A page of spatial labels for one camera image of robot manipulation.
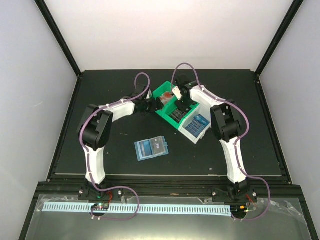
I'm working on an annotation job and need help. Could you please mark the green bin with black cards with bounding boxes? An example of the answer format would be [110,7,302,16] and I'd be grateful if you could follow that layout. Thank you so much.
[160,97,199,130]

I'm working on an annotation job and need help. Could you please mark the white bin with blue cards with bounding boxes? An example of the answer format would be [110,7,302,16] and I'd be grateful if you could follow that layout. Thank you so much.
[178,105,211,145]

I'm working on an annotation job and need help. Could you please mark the blue card holder wallet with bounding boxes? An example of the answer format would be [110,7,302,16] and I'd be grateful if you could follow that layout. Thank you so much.
[134,136,169,162]

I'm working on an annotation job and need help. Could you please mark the green bin with red cards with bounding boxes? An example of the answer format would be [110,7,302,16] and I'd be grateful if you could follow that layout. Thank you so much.
[152,81,177,118]

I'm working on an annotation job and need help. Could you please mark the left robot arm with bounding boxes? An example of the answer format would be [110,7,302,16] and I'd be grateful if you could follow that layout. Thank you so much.
[77,85,164,200]

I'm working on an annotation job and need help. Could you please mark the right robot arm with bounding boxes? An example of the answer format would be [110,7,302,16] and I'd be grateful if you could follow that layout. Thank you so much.
[171,75,250,202]

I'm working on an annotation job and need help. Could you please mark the red white credit card stack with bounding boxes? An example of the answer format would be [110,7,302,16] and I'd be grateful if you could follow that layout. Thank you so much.
[160,91,175,106]

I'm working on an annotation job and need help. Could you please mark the black credit card stack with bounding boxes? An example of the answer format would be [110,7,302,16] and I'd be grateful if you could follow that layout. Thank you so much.
[169,108,190,124]

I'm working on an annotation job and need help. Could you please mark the blue credit card stack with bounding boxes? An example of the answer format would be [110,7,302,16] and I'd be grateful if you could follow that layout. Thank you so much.
[185,114,210,138]

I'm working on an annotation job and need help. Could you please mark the left small circuit board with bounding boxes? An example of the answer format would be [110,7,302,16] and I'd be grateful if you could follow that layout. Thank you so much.
[90,203,110,215]

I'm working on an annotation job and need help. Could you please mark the small circuit board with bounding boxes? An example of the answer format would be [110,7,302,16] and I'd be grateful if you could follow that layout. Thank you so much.
[232,205,257,214]
[90,203,110,215]

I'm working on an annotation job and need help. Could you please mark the right small circuit board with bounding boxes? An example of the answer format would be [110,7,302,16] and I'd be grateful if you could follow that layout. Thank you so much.
[232,205,257,214]

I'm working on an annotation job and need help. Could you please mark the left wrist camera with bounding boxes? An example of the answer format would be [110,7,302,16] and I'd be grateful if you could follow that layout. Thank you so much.
[146,89,153,99]

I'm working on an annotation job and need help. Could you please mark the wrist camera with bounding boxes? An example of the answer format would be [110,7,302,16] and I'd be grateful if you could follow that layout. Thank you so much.
[172,86,182,100]
[146,89,153,99]

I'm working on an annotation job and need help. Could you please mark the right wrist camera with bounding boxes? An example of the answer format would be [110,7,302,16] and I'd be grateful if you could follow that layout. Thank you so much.
[172,86,182,100]

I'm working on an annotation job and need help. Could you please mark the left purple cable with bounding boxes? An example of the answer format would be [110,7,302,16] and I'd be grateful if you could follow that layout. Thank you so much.
[79,72,151,222]

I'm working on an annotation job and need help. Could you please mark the purple cable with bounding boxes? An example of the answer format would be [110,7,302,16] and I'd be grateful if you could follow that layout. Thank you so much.
[79,72,151,222]
[171,62,271,223]

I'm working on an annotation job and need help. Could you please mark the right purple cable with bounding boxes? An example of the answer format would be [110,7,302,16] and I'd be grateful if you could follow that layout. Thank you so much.
[171,62,271,223]

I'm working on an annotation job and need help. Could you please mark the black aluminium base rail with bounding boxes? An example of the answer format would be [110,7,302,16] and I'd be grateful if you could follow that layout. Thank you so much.
[34,178,303,203]

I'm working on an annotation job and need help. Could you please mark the left black frame post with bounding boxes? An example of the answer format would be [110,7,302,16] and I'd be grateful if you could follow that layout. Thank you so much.
[34,0,82,77]

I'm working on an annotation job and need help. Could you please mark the black frame post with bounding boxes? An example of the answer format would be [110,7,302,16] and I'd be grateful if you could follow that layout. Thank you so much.
[34,0,82,77]
[255,0,304,77]

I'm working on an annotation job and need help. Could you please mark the white slotted cable duct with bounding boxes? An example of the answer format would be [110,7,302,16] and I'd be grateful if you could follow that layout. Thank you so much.
[42,202,232,217]

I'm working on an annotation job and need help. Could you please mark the right black frame post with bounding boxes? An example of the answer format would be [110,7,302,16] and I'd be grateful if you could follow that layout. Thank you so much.
[255,0,304,77]

